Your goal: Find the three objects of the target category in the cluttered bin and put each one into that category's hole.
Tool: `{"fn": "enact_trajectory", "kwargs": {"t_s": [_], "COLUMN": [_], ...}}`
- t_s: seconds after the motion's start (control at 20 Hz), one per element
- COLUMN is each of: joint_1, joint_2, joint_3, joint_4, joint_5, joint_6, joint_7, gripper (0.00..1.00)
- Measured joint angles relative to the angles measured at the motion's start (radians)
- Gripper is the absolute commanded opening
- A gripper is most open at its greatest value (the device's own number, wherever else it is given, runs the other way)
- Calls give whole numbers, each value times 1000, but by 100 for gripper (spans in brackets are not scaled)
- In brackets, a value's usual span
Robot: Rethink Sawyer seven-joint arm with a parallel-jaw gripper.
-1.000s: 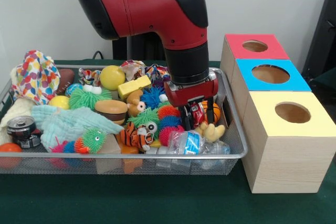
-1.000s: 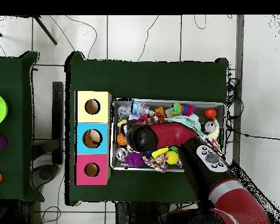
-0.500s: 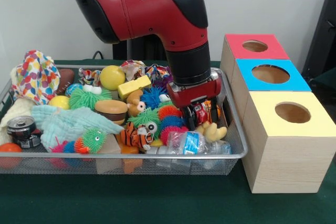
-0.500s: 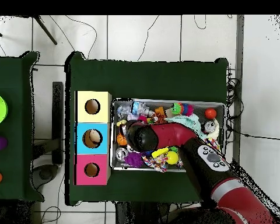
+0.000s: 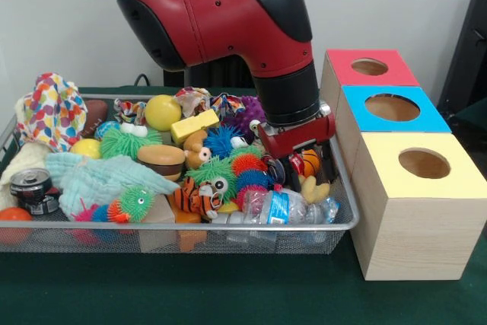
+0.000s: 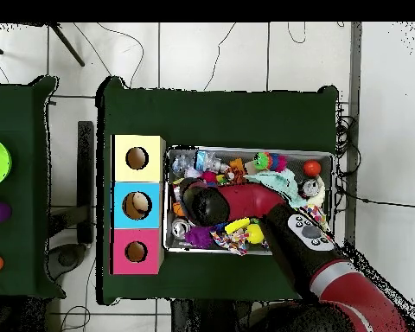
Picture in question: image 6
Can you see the black tripod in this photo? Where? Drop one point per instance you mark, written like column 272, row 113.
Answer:
column 67, row 45

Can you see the orange ball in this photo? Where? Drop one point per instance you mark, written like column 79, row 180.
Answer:
column 312, row 168

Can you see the black soda can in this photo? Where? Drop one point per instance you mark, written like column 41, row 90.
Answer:
column 310, row 188

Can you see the mint green cloth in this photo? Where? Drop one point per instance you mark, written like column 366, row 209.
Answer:
column 276, row 180

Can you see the large yellow ball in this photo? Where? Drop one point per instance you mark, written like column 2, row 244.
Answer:
column 255, row 234

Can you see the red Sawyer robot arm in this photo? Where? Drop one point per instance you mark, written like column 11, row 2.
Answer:
column 249, row 199

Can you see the colourful dotted cloth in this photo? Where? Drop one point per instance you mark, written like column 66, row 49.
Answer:
column 318, row 214

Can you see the shallow clear mesh bin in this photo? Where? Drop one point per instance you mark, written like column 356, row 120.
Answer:
column 295, row 157

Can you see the orange tiger plush toy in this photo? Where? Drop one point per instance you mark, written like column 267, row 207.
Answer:
column 238, row 171

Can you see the purple spiky toy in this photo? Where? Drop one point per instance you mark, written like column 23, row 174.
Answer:
column 197, row 237

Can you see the crushed clear plastic bottle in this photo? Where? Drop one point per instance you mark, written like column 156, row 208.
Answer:
column 205, row 160

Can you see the rainbow fuzzy caterpillar toy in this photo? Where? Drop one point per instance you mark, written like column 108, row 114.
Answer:
column 269, row 160

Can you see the yellow cheese wedge toy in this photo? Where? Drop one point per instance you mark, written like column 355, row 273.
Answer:
column 237, row 225

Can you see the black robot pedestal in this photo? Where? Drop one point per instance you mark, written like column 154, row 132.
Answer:
column 207, row 318

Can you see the dark green tablecloth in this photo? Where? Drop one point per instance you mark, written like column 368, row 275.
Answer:
column 17, row 114
column 221, row 117

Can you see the wooden box with three holes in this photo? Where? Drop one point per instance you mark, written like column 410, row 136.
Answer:
column 138, row 141

